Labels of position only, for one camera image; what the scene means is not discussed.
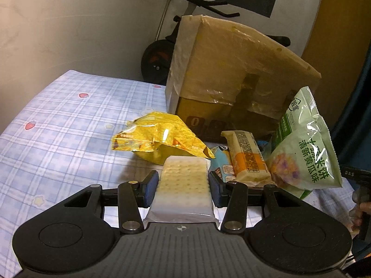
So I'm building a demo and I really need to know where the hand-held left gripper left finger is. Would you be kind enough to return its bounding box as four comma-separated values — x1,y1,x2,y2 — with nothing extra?
62,169,160,235

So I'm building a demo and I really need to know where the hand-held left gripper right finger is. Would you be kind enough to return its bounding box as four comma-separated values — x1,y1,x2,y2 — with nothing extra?
208,171,305,235

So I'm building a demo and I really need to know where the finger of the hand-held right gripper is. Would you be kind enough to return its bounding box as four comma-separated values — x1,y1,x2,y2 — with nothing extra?
340,164,371,186

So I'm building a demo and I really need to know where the white cracker pack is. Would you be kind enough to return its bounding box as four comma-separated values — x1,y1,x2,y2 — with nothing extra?
143,155,221,223

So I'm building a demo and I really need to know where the yellow snack packet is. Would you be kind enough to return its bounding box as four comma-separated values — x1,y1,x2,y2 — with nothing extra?
111,111,216,165

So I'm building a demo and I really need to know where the cardboard box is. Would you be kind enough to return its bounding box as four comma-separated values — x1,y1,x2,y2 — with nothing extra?
165,14,322,143

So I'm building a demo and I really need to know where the person's right hand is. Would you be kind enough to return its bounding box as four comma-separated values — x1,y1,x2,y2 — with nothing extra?
349,191,371,231

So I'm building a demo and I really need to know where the blue white snack packet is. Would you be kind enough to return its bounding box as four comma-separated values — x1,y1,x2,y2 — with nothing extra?
209,145,234,183

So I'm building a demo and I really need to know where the orange beige cake packet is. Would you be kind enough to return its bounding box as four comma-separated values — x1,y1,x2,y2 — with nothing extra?
221,130,277,187

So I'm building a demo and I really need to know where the green rice cracker bag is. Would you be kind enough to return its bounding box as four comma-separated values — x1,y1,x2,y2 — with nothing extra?
265,86,343,200

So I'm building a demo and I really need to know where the black exercise bike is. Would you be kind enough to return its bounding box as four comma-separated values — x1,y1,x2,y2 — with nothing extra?
141,0,291,85

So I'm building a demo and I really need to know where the wooden door panel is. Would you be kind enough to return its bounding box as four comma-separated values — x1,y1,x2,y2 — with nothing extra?
301,0,363,76

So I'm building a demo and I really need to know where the brass metal pole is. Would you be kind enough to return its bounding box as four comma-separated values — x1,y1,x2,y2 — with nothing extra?
156,0,174,41

